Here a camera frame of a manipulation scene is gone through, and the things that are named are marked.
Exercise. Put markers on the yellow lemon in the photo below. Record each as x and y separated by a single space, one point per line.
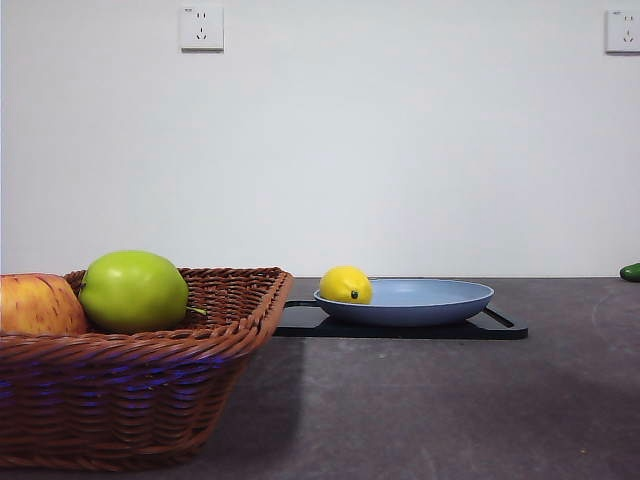
342 285

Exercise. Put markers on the light blue round plate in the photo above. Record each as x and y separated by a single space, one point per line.
415 305

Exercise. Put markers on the brown woven wicker basket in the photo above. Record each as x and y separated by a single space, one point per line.
125 390

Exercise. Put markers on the black rectangular tray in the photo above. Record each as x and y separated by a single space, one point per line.
300 322

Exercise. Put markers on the green pear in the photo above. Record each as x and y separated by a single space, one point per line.
132 292

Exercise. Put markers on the red yellow apple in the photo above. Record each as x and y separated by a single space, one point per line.
35 305

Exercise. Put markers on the green cucumber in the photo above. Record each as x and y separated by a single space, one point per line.
631 271

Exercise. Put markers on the white wall socket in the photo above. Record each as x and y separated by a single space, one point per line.
202 29
624 31

